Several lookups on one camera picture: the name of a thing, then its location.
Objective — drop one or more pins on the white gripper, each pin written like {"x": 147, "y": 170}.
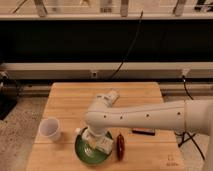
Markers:
{"x": 102, "y": 143}

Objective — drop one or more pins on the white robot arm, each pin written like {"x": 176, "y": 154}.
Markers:
{"x": 190, "y": 115}

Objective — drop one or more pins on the dark red bottle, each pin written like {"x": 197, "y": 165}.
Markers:
{"x": 120, "y": 147}

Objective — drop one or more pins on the green ceramic bowl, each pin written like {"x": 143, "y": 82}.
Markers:
{"x": 86, "y": 154}

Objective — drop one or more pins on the wooden table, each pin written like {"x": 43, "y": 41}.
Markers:
{"x": 68, "y": 102}

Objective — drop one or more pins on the white packet on table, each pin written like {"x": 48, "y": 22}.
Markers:
{"x": 112, "y": 96}

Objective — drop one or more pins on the translucent plastic cup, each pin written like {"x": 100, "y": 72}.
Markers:
{"x": 50, "y": 128}

